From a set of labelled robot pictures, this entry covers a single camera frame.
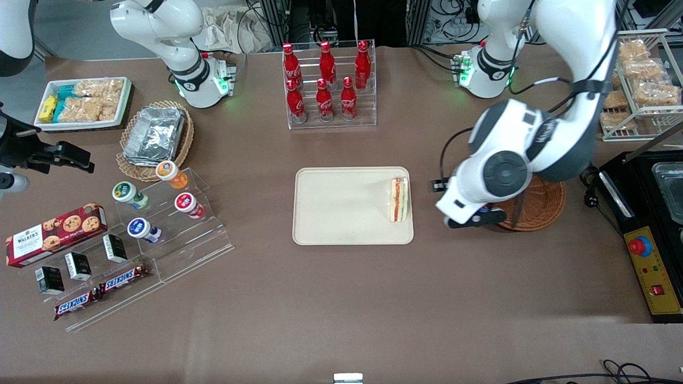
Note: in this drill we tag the blue lid yogurt cup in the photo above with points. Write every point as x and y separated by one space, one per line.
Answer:
141 229

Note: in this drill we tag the person in black clothes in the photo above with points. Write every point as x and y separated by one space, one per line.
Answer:
379 24

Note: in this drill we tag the clear acrylic step display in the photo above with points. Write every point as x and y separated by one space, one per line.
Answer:
187 245

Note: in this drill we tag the foil container stack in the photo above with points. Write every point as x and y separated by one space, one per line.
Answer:
155 133

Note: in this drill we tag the white rectangular snack tray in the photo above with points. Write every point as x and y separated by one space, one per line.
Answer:
125 101

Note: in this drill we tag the small black box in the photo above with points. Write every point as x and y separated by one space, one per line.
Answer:
49 280
78 266
115 248

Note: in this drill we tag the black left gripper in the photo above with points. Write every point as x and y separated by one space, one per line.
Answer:
433 185

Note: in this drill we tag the teal snack packet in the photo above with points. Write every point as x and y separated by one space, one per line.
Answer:
58 112
66 93

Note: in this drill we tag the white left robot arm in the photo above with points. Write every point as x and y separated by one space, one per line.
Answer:
512 133

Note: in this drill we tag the orange lid yogurt cup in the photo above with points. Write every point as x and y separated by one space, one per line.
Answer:
169 173

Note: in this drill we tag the clear rice cracker pack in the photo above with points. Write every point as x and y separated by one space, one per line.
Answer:
634 49
98 88
657 94
643 69
619 121
88 109
618 100

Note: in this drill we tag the yellow snack packet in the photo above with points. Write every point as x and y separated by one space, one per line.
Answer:
48 109

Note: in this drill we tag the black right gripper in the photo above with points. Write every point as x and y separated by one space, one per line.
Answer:
12 143

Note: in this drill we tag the Snickers chocolate bar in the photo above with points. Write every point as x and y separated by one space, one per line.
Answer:
122 277
74 304

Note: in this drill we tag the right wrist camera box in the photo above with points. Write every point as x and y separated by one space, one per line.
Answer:
13 184

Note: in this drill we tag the clear acrylic bottle rack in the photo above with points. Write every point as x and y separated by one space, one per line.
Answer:
331 125

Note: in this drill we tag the tan wicker basket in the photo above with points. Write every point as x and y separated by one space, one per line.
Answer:
184 144

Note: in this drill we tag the metal mould tray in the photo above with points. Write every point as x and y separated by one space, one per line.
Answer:
672 192

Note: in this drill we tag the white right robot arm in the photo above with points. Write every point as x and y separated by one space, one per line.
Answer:
187 80

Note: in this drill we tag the white crumpled bag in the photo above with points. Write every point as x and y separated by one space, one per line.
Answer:
224 29

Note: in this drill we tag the red lid yogurt cup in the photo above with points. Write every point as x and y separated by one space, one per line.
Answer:
187 204

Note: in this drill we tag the triangle sandwich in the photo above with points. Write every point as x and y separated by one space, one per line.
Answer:
399 200

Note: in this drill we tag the cream plastic tray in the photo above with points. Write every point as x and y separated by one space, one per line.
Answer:
341 208

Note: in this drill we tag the red Walkers cookie box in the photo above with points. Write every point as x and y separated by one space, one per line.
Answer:
53 234

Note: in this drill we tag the aluminium frame rack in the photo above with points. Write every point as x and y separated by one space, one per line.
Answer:
277 21

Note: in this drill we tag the red cola bottle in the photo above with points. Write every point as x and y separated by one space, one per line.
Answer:
348 101
291 64
324 104
296 104
363 66
327 64

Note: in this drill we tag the brown round wicker basket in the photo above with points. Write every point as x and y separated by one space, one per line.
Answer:
544 208

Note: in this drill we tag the green lid yogurt cup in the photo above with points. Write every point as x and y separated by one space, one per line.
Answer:
127 193

